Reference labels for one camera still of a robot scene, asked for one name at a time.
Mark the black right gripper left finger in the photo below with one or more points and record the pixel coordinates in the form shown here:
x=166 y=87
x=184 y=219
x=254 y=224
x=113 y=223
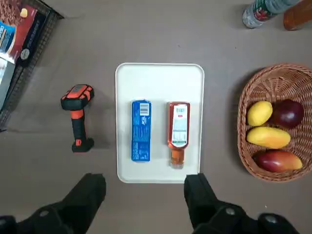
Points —
x=73 y=209

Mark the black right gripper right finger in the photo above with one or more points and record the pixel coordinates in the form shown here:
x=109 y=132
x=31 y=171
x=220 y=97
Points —
x=207 y=214

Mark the orange black barcode scanner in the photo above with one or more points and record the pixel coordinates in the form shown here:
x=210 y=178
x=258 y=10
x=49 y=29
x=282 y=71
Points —
x=78 y=104

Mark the blue Oreo cookie box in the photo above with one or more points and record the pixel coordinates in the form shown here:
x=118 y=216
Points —
x=141 y=131

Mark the cream plastic tray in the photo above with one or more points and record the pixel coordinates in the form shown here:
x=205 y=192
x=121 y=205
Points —
x=158 y=80

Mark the red yellow mango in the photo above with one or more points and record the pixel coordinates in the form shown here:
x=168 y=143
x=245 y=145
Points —
x=278 y=162

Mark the amber tea bottle white label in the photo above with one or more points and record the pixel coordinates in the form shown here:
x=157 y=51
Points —
x=179 y=126

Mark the long yellow mango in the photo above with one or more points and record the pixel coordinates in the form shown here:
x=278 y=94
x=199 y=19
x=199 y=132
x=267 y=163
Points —
x=268 y=137

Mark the small yellow mango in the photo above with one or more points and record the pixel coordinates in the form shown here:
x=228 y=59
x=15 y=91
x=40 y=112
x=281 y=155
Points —
x=259 y=113

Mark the white snack box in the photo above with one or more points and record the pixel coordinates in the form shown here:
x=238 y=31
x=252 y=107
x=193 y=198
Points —
x=6 y=80

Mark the brown wicker basket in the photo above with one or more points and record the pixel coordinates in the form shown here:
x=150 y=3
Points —
x=280 y=78

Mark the dark cookie box blue label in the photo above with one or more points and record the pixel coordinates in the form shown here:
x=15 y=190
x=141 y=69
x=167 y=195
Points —
x=26 y=31

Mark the clear water bottle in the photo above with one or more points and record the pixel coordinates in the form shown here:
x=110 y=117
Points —
x=258 y=12

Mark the amber tea bottle white cap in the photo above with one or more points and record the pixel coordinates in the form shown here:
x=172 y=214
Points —
x=297 y=17

